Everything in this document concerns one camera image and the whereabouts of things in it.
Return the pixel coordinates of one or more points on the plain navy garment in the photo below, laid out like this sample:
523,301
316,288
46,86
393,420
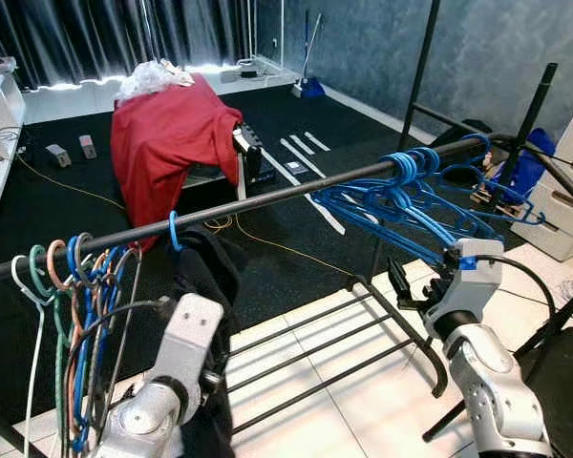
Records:
215,272

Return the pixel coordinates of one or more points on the blue plastic clothes hanger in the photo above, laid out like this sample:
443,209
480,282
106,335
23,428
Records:
428,160
482,136
401,167
171,234

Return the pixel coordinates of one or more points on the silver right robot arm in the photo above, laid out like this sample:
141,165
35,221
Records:
487,382

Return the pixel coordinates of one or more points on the white floor tape strip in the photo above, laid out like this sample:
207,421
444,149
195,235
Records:
295,157
307,150
317,141

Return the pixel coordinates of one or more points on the black floor mat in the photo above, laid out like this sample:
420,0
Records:
349,124

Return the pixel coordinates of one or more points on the white drawer cabinet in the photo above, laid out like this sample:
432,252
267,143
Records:
568,219

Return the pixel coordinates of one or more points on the blue fabric bag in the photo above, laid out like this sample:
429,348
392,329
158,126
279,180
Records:
533,172

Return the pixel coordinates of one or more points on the black chair seat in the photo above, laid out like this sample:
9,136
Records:
563,401

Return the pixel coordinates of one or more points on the black power strip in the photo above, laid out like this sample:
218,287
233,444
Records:
253,157

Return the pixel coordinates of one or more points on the blue mop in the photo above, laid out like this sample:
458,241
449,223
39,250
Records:
310,91

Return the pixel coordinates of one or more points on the red cloth cover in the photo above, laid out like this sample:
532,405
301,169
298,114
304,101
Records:
172,143

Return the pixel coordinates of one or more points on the small grey box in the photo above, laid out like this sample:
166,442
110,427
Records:
57,156
88,147

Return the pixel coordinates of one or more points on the white plastic bag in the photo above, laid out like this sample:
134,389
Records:
153,78

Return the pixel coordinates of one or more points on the black curtain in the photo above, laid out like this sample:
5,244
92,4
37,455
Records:
124,33

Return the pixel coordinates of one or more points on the white shelf unit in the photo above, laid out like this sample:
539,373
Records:
2,88

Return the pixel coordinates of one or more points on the black clothes rack frame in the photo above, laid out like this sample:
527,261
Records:
422,57

